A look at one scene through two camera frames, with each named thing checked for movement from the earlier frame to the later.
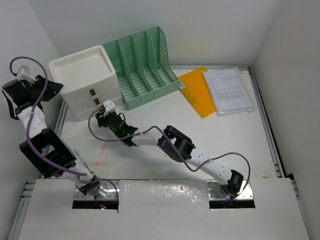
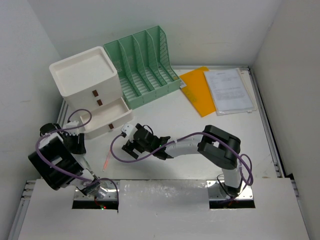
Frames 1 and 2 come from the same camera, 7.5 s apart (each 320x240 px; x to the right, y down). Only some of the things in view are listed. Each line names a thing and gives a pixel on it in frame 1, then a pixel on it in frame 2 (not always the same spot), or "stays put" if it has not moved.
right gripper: x=102 y=119 -> x=130 y=147
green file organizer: x=142 y=67 stays put
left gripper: x=52 y=88 -> x=78 y=148
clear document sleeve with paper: x=228 y=92 stays put
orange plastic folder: x=197 y=91 stays put
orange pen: x=98 y=160 -> x=106 y=161
